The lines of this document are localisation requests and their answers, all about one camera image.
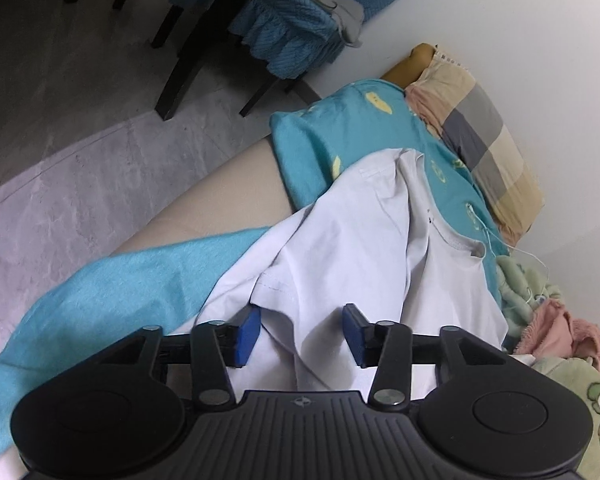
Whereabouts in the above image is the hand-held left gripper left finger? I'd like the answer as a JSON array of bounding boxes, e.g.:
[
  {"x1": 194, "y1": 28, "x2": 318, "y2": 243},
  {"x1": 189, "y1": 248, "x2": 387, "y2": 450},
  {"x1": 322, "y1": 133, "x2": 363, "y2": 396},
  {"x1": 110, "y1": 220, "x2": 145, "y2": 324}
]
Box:
[{"x1": 87, "y1": 306, "x2": 262, "y2": 408}]

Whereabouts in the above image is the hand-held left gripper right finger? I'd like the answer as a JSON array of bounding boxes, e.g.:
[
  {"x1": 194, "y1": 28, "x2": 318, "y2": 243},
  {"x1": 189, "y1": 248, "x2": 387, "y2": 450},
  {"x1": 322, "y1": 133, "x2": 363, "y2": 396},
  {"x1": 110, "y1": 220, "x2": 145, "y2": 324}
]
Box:
[{"x1": 341, "y1": 303, "x2": 512, "y2": 408}]

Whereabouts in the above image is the white t-shirt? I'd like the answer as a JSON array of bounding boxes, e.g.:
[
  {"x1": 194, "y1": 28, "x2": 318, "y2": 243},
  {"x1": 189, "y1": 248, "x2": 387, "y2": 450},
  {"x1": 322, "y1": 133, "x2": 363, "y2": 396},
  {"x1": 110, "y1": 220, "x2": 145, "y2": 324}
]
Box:
[{"x1": 0, "y1": 147, "x2": 536, "y2": 480}]

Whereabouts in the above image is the beige sofa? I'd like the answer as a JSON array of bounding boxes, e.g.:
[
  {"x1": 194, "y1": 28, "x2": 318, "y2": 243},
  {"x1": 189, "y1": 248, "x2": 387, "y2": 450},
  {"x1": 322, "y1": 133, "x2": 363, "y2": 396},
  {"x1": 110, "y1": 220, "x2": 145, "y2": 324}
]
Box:
[{"x1": 114, "y1": 137, "x2": 293, "y2": 261}]

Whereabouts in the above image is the pink plush cloth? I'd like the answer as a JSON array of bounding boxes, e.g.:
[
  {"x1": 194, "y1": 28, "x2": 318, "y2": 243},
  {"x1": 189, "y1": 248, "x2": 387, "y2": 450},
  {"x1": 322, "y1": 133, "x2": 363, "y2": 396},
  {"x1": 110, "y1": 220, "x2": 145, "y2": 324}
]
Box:
[{"x1": 514, "y1": 303, "x2": 600, "y2": 378}]

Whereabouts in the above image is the green plush blanket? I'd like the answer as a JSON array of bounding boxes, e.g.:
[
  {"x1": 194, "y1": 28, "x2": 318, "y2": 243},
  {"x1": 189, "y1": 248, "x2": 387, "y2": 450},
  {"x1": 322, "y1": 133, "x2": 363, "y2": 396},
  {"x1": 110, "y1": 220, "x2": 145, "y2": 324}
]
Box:
[{"x1": 497, "y1": 254, "x2": 600, "y2": 480}]

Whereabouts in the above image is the plaid pillow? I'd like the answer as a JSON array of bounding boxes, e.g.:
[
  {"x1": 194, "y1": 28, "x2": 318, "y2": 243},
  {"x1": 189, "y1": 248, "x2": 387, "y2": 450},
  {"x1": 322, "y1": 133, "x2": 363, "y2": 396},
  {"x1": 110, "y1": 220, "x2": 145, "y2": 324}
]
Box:
[{"x1": 404, "y1": 45, "x2": 546, "y2": 247}]

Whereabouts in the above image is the mustard brown cushion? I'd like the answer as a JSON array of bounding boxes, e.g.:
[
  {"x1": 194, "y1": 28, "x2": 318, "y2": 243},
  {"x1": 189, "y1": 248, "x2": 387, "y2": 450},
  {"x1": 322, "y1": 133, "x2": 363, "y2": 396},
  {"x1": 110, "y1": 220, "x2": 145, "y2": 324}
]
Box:
[{"x1": 380, "y1": 43, "x2": 437, "y2": 92}]

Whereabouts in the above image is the black chair with blue cover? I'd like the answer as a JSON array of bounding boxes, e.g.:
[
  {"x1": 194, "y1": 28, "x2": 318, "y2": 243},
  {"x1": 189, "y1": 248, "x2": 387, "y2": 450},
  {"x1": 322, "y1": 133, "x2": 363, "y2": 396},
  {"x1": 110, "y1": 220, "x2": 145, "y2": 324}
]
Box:
[{"x1": 152, "y1": 0, "x2": 448, "y2": 122}]

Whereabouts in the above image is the grey cloth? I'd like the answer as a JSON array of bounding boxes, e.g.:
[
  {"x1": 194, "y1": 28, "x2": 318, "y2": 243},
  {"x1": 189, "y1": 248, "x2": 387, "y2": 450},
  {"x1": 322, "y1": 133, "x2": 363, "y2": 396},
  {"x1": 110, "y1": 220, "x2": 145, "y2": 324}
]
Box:
[{"x1": 272, "y1": 0, "x2": 367, "y2": 47}]

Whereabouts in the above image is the thin white cable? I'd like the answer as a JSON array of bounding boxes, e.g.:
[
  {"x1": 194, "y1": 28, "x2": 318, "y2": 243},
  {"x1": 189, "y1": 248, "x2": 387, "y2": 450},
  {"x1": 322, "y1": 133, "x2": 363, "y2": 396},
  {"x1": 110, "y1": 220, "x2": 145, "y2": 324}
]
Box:
[{"x1": 466, "y1": 204, "x2": 552, "y2": 307}]

